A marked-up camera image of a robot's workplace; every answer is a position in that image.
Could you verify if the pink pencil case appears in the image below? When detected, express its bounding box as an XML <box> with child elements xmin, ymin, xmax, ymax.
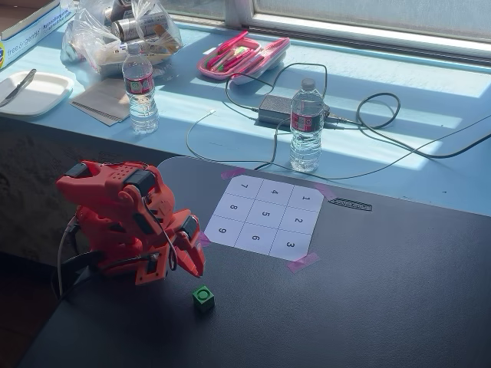
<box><xmin>196</xmin><ymin>30</ymin><xmax>292</xmax><ymax>86</ymax></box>

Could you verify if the orange gripper black servo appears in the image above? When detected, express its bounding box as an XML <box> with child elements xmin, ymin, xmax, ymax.
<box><xmin>168</xmin><ymin>209</ymin><xmax>206</xmax><ymax>278</ymax></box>

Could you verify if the pink pen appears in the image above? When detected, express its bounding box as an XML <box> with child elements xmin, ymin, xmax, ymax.
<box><xmin>216</xmin><ymin>30</ymin><xmax>249</xmax><ymax>53</ymax></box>

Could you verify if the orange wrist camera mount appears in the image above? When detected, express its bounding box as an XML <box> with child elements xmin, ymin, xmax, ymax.
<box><xmin>134</xmin><ymin>245</ymin><xmax>172</xmax><ymax>287</ymax></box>

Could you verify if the green cube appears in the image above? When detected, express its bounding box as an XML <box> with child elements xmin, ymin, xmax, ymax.
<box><xmin>192</xmin><ymin>285</ymin><xmax>216</xmax><ymax>314</ymax></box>

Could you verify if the black adapter output cable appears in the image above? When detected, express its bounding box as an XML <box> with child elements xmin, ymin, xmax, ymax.
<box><xmin>252</xmin><ymin>93</ymin><xmax>491</xmax><ymax>181</ymax></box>

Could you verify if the white foam plate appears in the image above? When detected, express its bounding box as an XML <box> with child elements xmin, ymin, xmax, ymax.
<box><xmin>0</xmin><ymin>71</ymin><xmax>75</xmax><ymax>117</ymax></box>

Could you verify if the clear plastic bag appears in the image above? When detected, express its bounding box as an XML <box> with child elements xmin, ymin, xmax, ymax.
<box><xmin>60</xmin><ymin>0</ymin><xmax>184</xmax><ymax>76</ymax></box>

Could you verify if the white charging cable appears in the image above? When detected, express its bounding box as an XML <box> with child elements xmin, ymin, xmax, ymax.
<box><xmin>186</xmin><ymin>109</ymin><xmax>218</xmax><ymax>159</ymax></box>

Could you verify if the clear water bottle green-red label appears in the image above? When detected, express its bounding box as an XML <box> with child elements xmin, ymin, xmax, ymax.
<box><xmin>121</xmin><ymin>42</ymin><xmax>160</xmax><ymax>135</ymax></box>

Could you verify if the Tide detergent cardboard box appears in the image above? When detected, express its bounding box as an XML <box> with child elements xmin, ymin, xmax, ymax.
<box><xmin>0</xmin><ymin>0</ymin><xmax>76</xmax><ymax>72</ymax></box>

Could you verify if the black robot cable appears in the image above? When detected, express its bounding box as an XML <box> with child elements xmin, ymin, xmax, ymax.
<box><xmin>59</xmin><ymin>250</ymin><xmax>154</xmax><ymax>301</ymax></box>

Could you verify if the grey paper napkin stack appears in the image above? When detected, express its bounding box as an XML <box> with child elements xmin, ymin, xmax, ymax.
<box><xmin>69</xmin><ymin>78</ymin><xmax>132</xmax><ymax>127</ymax></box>

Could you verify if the white numbered grid paper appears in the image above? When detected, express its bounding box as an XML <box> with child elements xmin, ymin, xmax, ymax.
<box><xmin>203</xmin><ymin>175</ymin><xmax>325</xmax><ymax>258</ymax></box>

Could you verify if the white window screen frame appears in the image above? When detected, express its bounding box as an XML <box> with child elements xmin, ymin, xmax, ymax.
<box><xmin>251</xmin><ymin>0</ymin><xmax>491</xmax><ymax>49</ymax></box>

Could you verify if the black power adapter brick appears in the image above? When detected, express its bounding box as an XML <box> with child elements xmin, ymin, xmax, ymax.
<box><xmin>257</xmin><ymin>94</ymin><xmax>331</xmax><ymax>130</ymax></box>

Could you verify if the clear plastic knife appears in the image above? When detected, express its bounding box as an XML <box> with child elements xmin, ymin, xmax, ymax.
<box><xmin>0</xmin><ymin>68</ymin><xmax>38</xmax><ymax>108</ymax></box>

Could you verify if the clear water bottle red-black label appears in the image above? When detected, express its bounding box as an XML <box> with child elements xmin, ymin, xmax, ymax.
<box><xmin>289</xmin><ymin>78</ymin><xmax>325</xmax><ymax>173</ymax></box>

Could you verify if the black adapter power cord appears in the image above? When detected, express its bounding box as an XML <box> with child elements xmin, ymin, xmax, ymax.
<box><xmin>224</xmin><ymin>63</ymin><xmax>329</xmax><ymax>116</ymax></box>

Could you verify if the silver drink can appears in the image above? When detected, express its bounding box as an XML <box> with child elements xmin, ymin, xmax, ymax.
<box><xmin>110</xmin><ymin>17</ymin><xmax>170</xmax><ymax>41</ymax></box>

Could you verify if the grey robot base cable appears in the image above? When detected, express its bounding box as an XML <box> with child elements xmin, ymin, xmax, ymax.
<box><xmin>56</xmin><ymin>216</ymin><xmax>80</xmax><ymax>299</ymax></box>

